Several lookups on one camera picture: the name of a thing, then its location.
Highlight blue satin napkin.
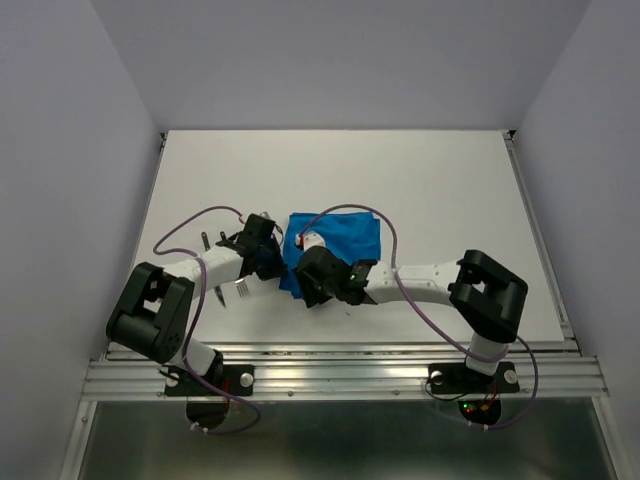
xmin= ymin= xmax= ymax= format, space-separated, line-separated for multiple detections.
xmin=279 ymin=212 xmax=381 ymax=299

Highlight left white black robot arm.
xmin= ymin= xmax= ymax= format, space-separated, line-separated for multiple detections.
xmin=106 ymin=214 xmax=287 ymax=394

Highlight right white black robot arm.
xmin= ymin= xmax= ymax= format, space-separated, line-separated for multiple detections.
xmin=294 ymin=246 xmax=529 ymax=390

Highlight silver fork black handle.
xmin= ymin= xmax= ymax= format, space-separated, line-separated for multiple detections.
xmin=217 ymin=231 xmax=250 ymax=298

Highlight silver knife black handle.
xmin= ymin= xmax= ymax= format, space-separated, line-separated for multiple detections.
xmin=201 ymin=231 xmax=226 ymax=308

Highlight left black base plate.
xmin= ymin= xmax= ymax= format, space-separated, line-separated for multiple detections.
xmin=158 ymin=364 xmax=254 ymax=397

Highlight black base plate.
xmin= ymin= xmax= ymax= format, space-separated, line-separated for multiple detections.
xmin=158 ymin=364 xmax=254 ymax=397
xmin=428 ymin=362 xmax=520 ymax=396

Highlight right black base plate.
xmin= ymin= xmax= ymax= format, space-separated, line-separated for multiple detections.
xmin=428 ymin=362 xmax=520 ymax=396

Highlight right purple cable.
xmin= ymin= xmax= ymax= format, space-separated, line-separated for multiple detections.
xmin=297 ymin=203 xmax=540 ymax=432

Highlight aluminium frame rail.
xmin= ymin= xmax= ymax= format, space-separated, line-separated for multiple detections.
xmin=59 ymin=129 xmax=621 ymax=480

